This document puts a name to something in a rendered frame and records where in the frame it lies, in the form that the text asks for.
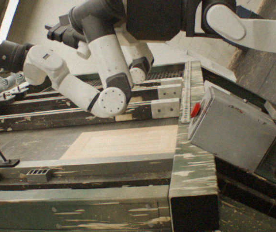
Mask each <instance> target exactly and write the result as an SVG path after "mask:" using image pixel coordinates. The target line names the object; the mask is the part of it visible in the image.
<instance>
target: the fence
mask: <svg viewBox="0 0 276 232"><path fill-rule="evenodd" d="M173 161H174V152H166V153H158V154H144V155H129V156H115V157H100V158H86V159H59V160H44V161H39V160H38V161H24V162H20V163H18V164H17V165H16V166H15V167H13V168H12V167H7V168H0V178H27V176H26V175H27V174H28V173H29V172H30V171H31V170H37V169H50V172H51V176H52V177H53V176H56V177H61V176H77V175H101V174H125V173H142V172H158V171H167V170H172V169H173Z"/></svg>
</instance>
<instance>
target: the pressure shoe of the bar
mask: <svg viewBox="0 0 276 232"><path fill-rule="evenodd" d="M115 117H116V121H126V120H132V119H133V118H132V114H127V115H118V116H115Z"/></svg>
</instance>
